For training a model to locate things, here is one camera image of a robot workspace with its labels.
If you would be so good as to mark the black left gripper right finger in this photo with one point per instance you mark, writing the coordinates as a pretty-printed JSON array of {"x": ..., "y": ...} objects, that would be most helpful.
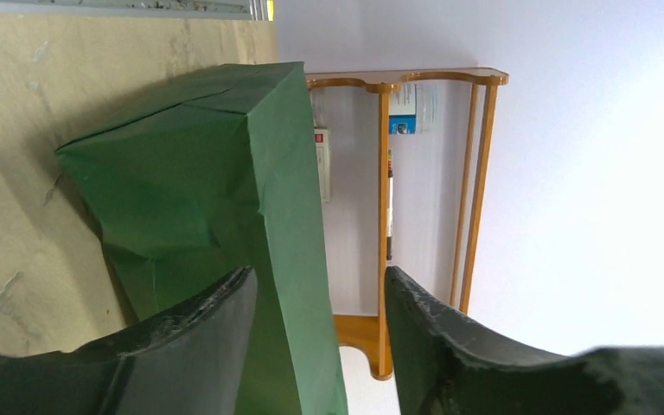
[{"x": 448, "y": 363}]

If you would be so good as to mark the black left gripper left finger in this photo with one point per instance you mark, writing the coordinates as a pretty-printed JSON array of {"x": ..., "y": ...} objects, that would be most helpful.
[{"x": 187, "y": 359}]

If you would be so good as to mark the green brown paper bag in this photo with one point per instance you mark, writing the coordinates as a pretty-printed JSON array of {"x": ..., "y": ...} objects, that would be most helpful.
[{"x": 214, "y": 171}]

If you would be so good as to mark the orange wooden shelf rack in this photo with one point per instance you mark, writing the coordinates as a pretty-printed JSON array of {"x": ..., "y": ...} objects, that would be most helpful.
[{"x": 438, "y": 192}]

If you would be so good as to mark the pack of coloured markers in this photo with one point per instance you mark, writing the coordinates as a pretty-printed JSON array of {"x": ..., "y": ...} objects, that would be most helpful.
[{"x": 389, "y": 208}]

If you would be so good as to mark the blue white jar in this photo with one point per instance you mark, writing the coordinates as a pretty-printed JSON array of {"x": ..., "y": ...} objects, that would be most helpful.
[{"x": 413, "y": 109}]

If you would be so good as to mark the white small box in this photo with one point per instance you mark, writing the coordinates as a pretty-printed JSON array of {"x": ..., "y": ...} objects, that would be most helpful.
[{"x": 323, "y": 156}]

